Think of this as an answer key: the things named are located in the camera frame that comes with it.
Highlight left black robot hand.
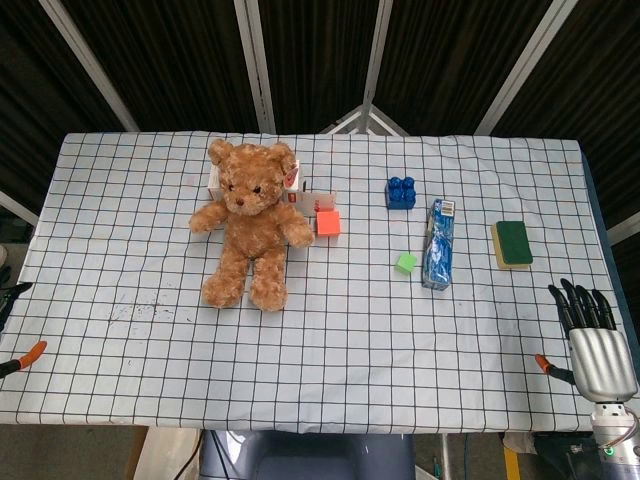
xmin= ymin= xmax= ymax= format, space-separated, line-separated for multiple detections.
xmin=0 ymin=281 xmax=49 ymax=380

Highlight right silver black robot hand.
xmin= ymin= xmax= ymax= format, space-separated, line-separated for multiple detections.
xmin=534 ymin=277 xmax=640 ymax=404

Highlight brown teddy bear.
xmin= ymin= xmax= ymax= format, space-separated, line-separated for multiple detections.
xmin=188 ymin=138 xmax=316 ymax=313

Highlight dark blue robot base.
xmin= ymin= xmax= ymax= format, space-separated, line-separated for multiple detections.
xmin=198 ymin=428 xmax=417 ymax=480

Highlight green yellow sponge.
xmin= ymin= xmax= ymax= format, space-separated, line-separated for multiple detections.
xmin=489 ymin=219 xmax=534 ymax=272

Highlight blue snack package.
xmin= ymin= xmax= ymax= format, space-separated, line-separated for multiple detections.
xmin=420 ymin=197 xmax=458 ymax=292

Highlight checkered white tablecloth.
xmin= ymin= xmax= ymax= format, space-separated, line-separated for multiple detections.
xmin=0 ymin=130 xmax=640 ymax=435

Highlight blue studded building block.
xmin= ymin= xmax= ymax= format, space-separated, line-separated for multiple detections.
xmin=384 ymin=175 xmax=418 ymax=211

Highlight orange cube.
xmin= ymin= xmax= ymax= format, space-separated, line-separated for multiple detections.
xmin=315 ymin=209 xmax=343 ymax=238

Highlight white box with red print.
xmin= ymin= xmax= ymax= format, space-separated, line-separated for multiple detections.
xmin=207 ymin=159 xmax=308 ymax=204

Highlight white aluminium frame post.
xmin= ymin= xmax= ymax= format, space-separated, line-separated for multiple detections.
xmin=233 ymin=0 xmax=277 ymax=135
xmin=473 ymin=0 xmax=572 ymax=137
xmin=38 ymin=0 xmax=141 ymax=134
xmin=358 ymin=0 xmax=395 ymax=134

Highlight white triangular frame brace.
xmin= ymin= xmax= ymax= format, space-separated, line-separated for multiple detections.
xmin=319 ymin=103 xmax=410 ymax=137

